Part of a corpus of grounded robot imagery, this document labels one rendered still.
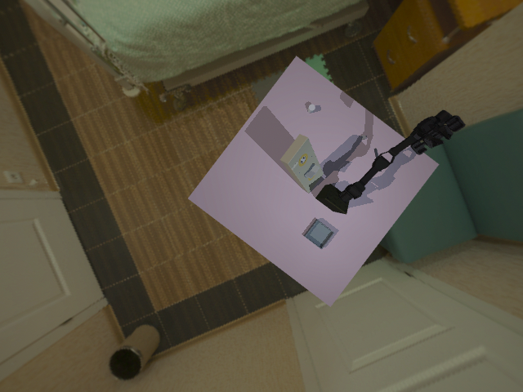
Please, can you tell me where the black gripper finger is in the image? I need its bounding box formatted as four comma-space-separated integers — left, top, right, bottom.
423, 135, 444, 148
438, 125, 453, 140

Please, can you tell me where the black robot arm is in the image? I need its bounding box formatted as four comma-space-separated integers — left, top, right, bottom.
338, 110, 453, 204

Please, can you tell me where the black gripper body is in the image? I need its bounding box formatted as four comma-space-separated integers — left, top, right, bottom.
411, 115, 465, 155

